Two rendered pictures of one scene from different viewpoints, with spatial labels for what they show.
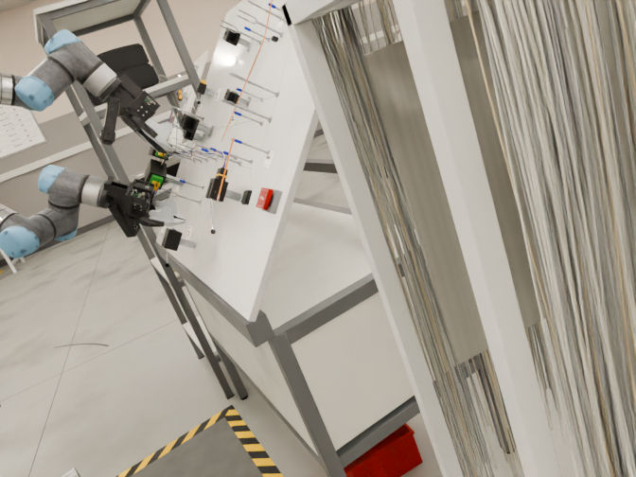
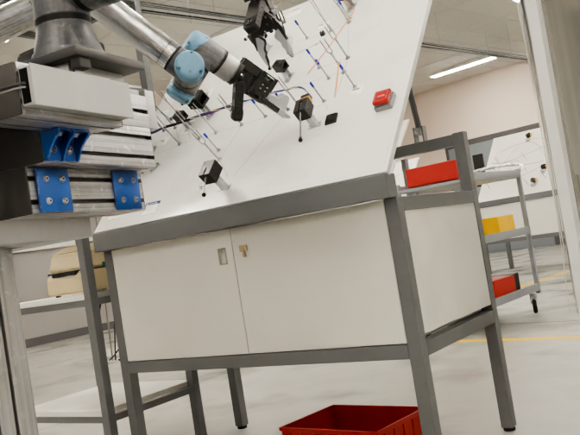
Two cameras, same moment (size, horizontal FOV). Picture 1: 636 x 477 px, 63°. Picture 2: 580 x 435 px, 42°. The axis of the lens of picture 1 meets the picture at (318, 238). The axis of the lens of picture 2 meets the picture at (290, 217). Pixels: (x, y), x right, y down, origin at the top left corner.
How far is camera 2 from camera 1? 175 cm
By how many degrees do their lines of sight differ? 39
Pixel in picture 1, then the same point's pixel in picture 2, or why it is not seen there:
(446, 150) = not seen: outside the picture
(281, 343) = (400, 204)
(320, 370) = (417, 248)
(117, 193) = (252, 70)
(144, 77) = not seen: hidden behind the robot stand
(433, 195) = (561, 57)
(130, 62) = not seen: hidden behind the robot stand
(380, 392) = (445, 297)
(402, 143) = (550, 19)
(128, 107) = (271, 10)
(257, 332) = (390, 185)
